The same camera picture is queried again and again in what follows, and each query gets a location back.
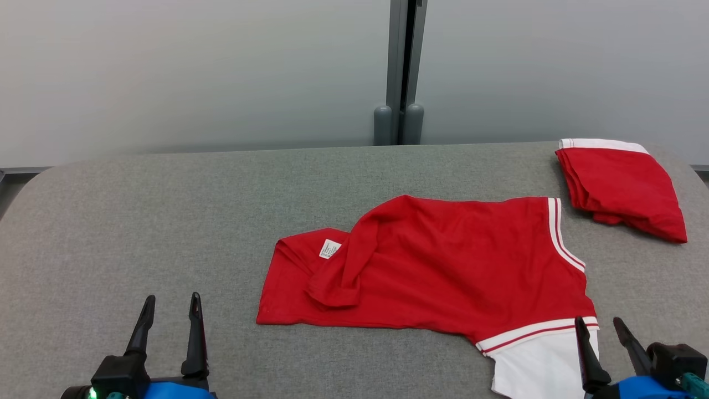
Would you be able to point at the grey metal partition post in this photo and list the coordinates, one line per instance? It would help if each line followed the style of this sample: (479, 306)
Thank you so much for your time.
(395, 55)

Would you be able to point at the red shorts white trim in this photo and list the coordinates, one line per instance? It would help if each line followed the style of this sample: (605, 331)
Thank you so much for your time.
(626, 188)

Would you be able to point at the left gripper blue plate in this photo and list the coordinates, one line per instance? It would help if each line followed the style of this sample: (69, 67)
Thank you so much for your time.
(183, 390)

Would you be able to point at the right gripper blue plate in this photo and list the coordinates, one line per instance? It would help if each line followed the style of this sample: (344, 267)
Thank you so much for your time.
(642, 389)

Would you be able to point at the grey cylindrical post foot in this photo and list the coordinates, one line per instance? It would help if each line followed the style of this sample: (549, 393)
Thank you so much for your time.
(414, 124)
(383, 124)

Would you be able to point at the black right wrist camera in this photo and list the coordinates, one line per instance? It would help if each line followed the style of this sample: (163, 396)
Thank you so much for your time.
(678, 360)

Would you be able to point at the red Bulls basketball jersey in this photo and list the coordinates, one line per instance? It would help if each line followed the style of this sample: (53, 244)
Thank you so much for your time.
(443, 266)

